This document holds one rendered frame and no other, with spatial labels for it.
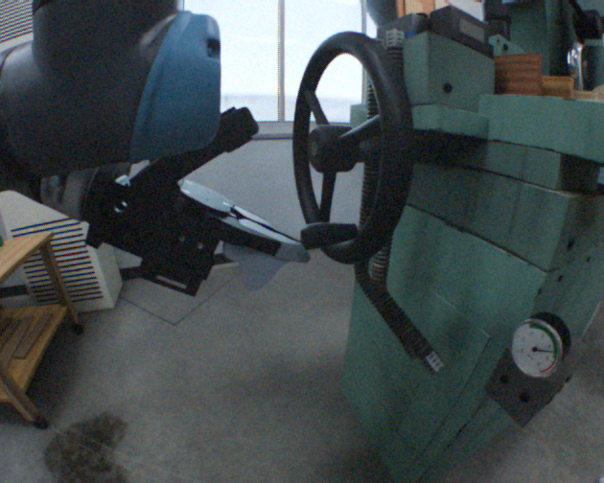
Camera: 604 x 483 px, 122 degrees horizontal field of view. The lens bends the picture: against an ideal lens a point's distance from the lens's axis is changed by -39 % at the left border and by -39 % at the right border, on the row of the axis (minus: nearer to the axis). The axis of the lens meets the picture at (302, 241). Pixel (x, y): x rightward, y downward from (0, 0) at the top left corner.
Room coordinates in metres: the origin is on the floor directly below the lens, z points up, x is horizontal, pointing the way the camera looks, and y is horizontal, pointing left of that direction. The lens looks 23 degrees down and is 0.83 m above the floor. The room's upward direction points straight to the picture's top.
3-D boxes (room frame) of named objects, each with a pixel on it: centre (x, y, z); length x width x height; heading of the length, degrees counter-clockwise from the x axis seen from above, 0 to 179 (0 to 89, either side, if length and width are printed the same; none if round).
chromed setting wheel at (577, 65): (0.38, -0.52, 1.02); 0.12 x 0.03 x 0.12; 108
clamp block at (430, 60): (0.39, -0.18, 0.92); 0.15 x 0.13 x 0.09; 18
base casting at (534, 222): (0.49, -0.48, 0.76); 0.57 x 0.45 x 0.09; 108
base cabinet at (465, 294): (0.49, -0.48, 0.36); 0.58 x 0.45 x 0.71; 108
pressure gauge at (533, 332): (0.14, -0.24, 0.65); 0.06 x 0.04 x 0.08; 18
